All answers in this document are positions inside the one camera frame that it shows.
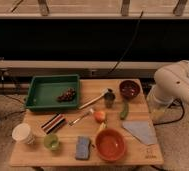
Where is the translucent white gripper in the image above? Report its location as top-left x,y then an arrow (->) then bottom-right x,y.
146,87 -> 173,122

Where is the blue grey towel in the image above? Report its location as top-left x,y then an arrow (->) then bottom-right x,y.
122,121 -> 157,145

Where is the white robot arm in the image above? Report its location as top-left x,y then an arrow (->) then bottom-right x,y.
146,60 -> 189,122

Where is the dark brown bowl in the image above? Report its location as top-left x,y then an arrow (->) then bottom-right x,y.
119,80 -> 140,100

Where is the orange red bowl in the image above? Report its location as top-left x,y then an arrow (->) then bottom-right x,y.
95,128 -> 126,162

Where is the green cucumber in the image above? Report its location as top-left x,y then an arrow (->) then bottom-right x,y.
120,101 -> 129,120

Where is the small metal cup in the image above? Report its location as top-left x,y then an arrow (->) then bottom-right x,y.
104,92 -> 115,108

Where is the yellow banana piece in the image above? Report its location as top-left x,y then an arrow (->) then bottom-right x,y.
98,122 -> 107,132

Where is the orange peach fruit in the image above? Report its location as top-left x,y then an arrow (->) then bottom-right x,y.
94,111 -> 106,123

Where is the blue sponge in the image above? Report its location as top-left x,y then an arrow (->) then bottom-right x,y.
75,136 -> 91,160

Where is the dark grape bunch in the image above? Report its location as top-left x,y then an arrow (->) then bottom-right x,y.
57,88 -> 76,102

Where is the striped flat box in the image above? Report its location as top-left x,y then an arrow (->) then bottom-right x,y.
41,114 -> 66,134

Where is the green plastic tray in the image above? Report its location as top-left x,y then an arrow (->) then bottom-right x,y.
25,74 -> 80,112

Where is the green small cup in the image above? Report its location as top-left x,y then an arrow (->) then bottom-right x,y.
43,134 -> 59,151

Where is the white paper cup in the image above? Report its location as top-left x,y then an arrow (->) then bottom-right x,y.
12,123 -> 35,144

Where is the black floor cable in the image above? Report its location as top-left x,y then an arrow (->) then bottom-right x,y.
153,98 -> 186,127

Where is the wooden handled spatula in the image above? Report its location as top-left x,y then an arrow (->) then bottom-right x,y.
78,88 -> 113,110

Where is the black hanging cable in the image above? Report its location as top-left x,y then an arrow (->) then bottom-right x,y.
107,9 -> 145,75

